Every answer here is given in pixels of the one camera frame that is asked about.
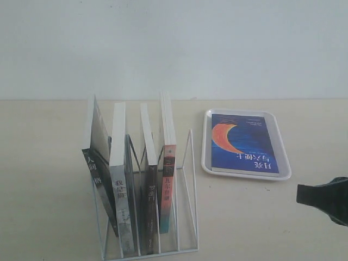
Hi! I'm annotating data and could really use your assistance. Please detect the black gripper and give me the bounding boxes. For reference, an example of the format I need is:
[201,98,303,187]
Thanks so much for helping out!
[296,177,347,226]

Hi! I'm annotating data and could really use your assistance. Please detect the blue moon cover book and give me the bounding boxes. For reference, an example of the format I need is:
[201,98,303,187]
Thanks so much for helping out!
[211,113,279,177]

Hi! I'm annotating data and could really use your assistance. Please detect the red and teal book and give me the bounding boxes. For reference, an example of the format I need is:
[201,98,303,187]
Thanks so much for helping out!
[158,91,177,234]

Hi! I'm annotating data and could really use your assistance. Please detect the dark brown spine book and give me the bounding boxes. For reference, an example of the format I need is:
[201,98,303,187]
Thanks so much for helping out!
[140,103,158,255]

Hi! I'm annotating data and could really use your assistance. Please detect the grey spine book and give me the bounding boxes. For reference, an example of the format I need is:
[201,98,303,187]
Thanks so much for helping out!
[109,102,134,256]

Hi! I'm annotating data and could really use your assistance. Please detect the black and white book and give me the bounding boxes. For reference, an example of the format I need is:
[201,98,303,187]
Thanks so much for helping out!
[82,95,119,236]

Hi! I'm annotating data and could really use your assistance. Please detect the white plastic tray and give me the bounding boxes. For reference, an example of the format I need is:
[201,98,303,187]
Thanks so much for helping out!
[201,108,291,181]

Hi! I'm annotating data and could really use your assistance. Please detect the white wire book rack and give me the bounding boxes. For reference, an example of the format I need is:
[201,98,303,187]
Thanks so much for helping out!
[91,130,200,260]

